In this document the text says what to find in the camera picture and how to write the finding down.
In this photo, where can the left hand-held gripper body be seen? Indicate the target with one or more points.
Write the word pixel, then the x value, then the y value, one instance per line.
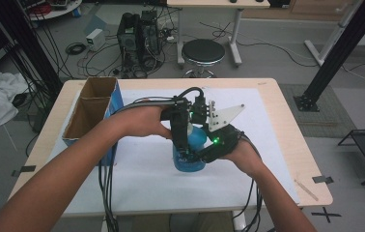
pixel 180 111

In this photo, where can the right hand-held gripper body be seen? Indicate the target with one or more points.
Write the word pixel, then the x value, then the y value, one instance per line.
pixel 225 138

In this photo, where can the blue plastic bottle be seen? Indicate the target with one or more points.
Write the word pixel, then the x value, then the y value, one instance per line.
pixel 198 141

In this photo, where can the blue cardboard box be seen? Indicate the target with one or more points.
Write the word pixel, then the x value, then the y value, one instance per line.
pixel 90 109

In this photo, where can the person's right hand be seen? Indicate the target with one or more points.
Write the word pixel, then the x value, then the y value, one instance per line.
pixel 245 158

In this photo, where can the person's left hand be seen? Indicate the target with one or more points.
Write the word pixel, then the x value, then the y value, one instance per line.
pixel 145 122

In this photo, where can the white paper sheet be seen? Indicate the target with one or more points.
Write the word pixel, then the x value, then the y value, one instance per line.
pixel 171 193

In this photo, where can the light wooden table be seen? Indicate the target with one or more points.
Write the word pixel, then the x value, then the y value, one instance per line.
pixel 241 83

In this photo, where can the black round stool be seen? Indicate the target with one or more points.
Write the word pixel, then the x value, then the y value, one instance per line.
pixel 203 51

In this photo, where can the person's legs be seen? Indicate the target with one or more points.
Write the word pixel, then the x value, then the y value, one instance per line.
pixel 209 224

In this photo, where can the thin wooden stick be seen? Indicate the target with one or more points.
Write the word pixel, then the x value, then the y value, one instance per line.
pixel 306 190

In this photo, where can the grey tape strip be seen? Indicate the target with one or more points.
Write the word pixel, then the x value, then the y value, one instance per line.
pixel 322 179
pixel 26 169

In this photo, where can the small white box device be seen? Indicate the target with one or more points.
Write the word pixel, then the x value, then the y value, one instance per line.
pixel 95 39

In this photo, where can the grey floor mat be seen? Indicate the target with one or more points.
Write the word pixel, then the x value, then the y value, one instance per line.
pixel 335 109

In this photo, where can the wooden desk with white legs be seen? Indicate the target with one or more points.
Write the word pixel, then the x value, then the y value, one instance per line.
pixel 216 3

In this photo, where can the white metal stand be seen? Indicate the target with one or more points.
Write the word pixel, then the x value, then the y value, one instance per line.
pixel 339 29

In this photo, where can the round white table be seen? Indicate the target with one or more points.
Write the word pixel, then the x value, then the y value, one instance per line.
pixel 58 11

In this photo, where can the open-frame computer case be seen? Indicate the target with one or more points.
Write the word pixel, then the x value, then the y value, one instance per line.
pixel 150 32

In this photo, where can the black frame post with base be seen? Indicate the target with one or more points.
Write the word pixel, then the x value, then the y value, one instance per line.
pixel 348 42

